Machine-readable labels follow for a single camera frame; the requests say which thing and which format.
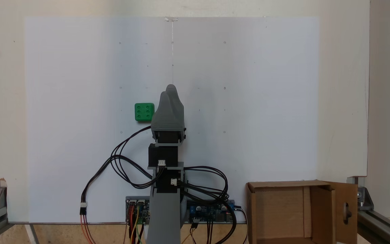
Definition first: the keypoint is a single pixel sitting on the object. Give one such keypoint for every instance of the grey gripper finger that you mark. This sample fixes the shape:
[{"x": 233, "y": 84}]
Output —
[
  {"x": 163, "y": 108},
  {"x": 177, "y": 106}
]

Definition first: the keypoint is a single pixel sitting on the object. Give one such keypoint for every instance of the green dice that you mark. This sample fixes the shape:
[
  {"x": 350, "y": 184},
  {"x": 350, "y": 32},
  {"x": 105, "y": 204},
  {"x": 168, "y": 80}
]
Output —
[{"x": 143, "y": 112}]

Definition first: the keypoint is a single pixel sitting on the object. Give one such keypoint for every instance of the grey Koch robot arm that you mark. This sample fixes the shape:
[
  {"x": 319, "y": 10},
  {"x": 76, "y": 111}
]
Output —
[{"x": 164, "y": 217}]

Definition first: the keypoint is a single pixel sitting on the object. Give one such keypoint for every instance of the white paper sheet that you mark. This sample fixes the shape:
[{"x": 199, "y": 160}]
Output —
[{"x": 249, "y": 101}]

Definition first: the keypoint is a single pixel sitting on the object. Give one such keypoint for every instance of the clear tape piece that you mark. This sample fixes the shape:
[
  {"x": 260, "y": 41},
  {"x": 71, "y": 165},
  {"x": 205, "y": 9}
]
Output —
[{"x": 171, "y": 19}]

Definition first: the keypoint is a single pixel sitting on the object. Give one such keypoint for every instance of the small blue circuit board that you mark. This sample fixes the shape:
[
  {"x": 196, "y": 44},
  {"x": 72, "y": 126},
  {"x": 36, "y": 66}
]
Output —
[{"x": 146, "y": 211}]

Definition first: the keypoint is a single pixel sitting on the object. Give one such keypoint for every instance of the long blue circuit board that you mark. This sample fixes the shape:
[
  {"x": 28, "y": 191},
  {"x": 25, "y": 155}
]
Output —
[{"x": 215, "y": 211}]

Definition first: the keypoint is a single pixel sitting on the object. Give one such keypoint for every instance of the brown cardboard box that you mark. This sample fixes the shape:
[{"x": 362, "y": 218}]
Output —
[{"x": 279, "y": 210}]

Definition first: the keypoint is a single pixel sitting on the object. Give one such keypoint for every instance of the grey metal strut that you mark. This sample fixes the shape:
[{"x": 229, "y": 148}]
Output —
[{"x": 33, "y": 234}]

